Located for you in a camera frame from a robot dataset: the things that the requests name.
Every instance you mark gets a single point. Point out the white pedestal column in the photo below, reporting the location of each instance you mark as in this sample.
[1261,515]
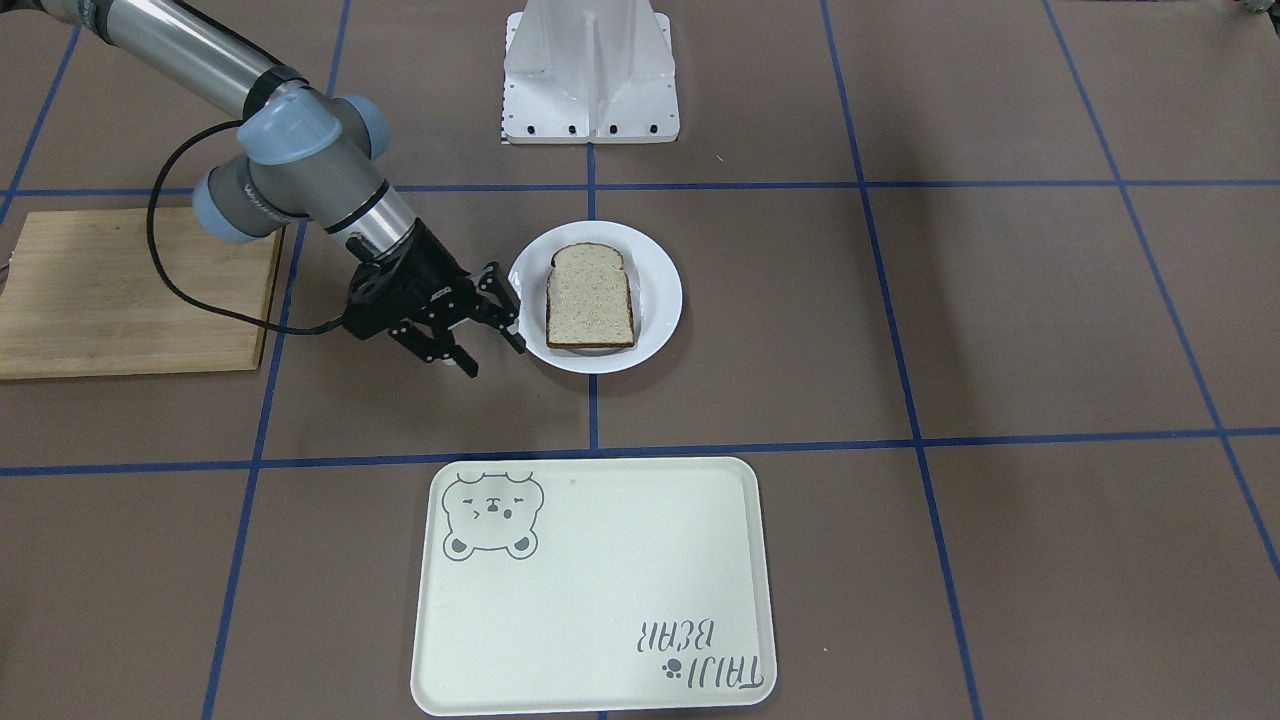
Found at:
[589,72]

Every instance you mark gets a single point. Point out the white round plate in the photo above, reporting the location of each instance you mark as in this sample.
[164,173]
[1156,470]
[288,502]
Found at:
[657,296]

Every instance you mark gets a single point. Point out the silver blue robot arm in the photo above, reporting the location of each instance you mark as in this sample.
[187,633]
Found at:
[305,157]

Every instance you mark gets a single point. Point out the white bread slice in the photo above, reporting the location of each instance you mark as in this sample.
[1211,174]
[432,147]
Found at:
[589,299]

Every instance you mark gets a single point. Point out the cream bear tray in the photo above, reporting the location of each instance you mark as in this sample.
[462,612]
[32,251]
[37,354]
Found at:
[593,585]

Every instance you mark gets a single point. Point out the wooden cutting board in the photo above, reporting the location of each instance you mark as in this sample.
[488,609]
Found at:
[82,298]

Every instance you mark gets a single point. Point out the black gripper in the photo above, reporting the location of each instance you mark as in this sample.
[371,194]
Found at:
[432,260]

